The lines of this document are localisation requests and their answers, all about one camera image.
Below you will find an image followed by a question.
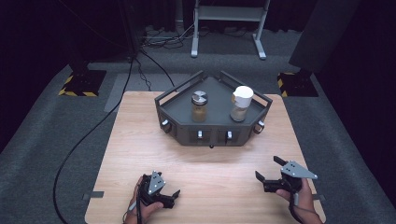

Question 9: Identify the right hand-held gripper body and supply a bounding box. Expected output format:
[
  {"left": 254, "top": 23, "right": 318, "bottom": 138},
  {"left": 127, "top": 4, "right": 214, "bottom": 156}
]
[{"left": 263, "top": 160, "right": 318, "bottom": 193}]

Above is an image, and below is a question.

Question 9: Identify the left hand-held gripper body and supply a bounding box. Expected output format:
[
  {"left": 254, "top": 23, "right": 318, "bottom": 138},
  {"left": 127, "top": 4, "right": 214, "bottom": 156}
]
[{"left": 138, "top": 170, "right": 176, "bottom": 210}]

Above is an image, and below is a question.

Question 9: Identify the dark grey corner shelf rack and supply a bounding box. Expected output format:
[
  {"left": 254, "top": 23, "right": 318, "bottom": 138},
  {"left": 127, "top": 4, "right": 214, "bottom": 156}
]
[{"left": 154, "top": 70, "right": 274, "bottom": 147}]

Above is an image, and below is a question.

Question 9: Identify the silver lid glass spice jar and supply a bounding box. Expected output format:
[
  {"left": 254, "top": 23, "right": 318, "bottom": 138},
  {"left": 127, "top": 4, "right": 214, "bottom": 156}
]
[{"left": 191, "top": 90, "right": 209, "bottom": 123}]

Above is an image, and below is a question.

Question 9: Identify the white lid glass spice jar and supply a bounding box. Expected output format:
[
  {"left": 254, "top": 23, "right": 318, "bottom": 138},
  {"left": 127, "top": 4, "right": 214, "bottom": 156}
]
[{"left": 230, "top": 85, "right": 255, "bottom": 123}]

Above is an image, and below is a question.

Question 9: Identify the person's left hand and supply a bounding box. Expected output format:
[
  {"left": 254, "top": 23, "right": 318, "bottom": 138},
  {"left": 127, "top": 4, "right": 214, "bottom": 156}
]
[{"left": 124, "top": 175, "right": 164, "bottom": 224}]

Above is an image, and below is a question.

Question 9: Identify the person's right hand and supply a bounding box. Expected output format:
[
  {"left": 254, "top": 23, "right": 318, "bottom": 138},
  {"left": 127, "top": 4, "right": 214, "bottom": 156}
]
[{"left": 275, "top": 178, "right": 321, "bottom": 218}]

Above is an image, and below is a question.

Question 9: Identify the black base with striped tape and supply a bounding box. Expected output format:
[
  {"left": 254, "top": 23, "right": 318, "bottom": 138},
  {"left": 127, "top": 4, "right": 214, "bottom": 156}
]
[
  {"left": 58, "top": 60, "right": 107, "bottom": 97},
  {"left": 276, "top": 72, "right": 319, "bottom": 98}
]

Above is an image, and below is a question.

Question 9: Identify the dark slanted panel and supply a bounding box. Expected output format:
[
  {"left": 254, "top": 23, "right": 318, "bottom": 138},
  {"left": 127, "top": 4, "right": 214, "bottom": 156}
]
[{"left": 288, "top": 0, "right": 362, "bottom": 74}]

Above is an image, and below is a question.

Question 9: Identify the grey metal stand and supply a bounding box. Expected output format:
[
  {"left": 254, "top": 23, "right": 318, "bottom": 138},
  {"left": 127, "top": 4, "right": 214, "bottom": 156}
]
[{"left": 191, "top": 0, "right": 271, "bottom": 61}]

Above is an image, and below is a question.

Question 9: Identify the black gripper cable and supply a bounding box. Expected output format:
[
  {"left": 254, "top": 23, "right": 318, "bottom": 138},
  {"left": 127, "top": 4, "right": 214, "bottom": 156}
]
[
  {"left": 134, "top": 186, "right": 143, "bottom": 224},
  {"left": 288, "top": 189, "right": 307, "bottom": 224}
]

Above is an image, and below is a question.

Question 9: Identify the thick black floor cable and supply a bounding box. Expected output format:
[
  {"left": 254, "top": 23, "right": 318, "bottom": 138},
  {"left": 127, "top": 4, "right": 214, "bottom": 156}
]
[{"left": 52, "top": 57, "right": 136, "bottom": 224}]

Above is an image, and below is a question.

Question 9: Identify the thin black floor cable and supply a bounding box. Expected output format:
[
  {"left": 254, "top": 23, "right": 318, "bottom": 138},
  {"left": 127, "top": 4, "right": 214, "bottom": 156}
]
[{"left": 138, "top": 49, "right": 176, "bottom": 88}]

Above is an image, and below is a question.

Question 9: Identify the tangle of black cables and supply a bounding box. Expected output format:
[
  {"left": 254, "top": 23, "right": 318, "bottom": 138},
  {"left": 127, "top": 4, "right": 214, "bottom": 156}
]
[{"left": 140, "top": 24, "right": 196, "bottom": 50}]

